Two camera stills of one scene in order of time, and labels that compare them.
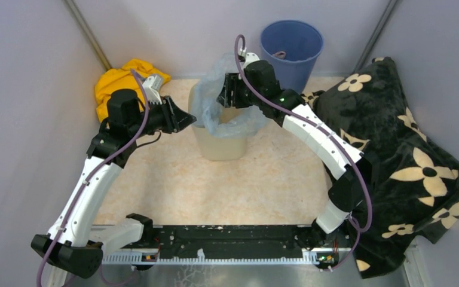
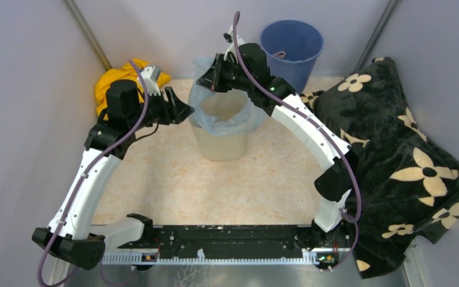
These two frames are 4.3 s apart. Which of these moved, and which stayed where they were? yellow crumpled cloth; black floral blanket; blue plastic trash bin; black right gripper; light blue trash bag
Moved: light blue trash bag; black right gripper
Stayed: black floral blanket; yellow crumpled cloth; blue plastic trash bin
